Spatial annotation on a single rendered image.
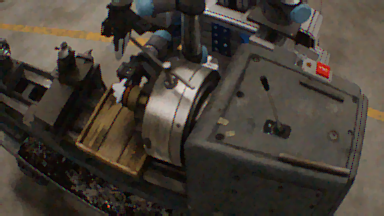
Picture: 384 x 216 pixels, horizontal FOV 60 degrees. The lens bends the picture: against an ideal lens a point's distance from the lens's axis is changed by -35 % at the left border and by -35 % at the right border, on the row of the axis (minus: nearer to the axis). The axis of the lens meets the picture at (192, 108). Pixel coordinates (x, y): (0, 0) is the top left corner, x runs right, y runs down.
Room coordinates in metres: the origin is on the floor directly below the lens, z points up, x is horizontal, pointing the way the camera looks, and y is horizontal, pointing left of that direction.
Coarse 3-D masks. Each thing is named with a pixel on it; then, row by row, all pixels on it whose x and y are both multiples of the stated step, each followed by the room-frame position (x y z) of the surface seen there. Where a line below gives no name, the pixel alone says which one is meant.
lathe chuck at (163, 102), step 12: (180, 60) 1.13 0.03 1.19; (180, 72) 1.03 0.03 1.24; (192, 72) 1.03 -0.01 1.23; (156, 84) 0.99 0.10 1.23; (180, 84) 0.98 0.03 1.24; (156, 96) 0.96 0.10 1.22; (168, 96) 0.95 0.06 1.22; (180, 96) 0.95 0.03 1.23; (156, 108) 0.93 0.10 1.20; (168, 108) 0.92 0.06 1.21; (144, 120) 0.92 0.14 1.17; (156, 120) 0.91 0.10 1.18; (168, 120) 0.90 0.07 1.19; (144, 132) 0.90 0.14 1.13; (156, 132) 0.89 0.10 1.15; (168, 132) 0.88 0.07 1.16; (156, 144) 0.87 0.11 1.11; (168, 144) 0.86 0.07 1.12; (156, 156) 0.89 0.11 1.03; (168, 156) 0.86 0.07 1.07
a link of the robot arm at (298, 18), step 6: (276, 0) 1.37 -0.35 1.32; (282, 0) 1.29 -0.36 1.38; (288, 0) 1.27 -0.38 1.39; (294, 0) 1.27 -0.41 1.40; (300, 0) 1.27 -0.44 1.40; (282, 6) 1.31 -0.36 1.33; (288, 6) 1.27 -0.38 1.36; (294, 6) 1.26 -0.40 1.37; (300, 6) 1.26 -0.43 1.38; (306, 6) 1.27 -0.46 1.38; (288, 12) 1.28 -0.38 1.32; (294, 12) 1.25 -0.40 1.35; (300, 12) 1.26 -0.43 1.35; (306, 12) 1.27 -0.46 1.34; (294, 18) 1.25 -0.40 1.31; (300, 18) 1.26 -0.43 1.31; (306, 18) 1.28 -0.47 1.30
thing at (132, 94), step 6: (126, 90) 1.09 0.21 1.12; (132, 90) 1.08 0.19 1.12; (138, 90) 1.08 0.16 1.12; (126, 96) 1.07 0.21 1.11; (132, 96) 1.06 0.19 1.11; (138, 96) 1.05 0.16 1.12; (144, 96) 1.06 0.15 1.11; (126, 102) 1.06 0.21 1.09; (132, 102) 1.05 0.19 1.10; (138, 102) 1.05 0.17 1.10; (144, 102) 1.04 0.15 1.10; (132, 108) 1.04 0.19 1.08
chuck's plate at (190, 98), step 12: (204, 72) 1.03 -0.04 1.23; (216, 72) 1.08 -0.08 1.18; (192, 84) 0.98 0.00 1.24; (204, 84) 1.02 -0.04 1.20; (216, 84) 1.10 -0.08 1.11; (192, 96) 0.94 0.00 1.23; (180, 108) 0.92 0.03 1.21; (192, 108) 0.94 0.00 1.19; (180, 120) 0.89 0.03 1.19; (180, 132) 0.87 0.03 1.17; (180, 144) 0.85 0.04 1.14; (180, 156) 0.84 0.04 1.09
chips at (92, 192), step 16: (32, 144) 1.27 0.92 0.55; (32, 160) 1.16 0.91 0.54; (48, 160) 1.17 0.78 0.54; (64, 160) 1.18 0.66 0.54; (48, 176) 1.06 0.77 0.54; (64, 176) 1.08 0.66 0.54; (80, 176) 1.09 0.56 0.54; (96, 176) 1.10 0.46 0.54; (80, 192) 0.99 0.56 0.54; (96, 192) 0.98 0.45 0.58; (112, 192) 0.97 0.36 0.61; (128, 192) 1.02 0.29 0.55; (112, 208) 0.89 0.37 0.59; (128, 208) 0.91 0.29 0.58; (144, 208) 0.90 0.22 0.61; (160, 208) 0.93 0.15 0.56
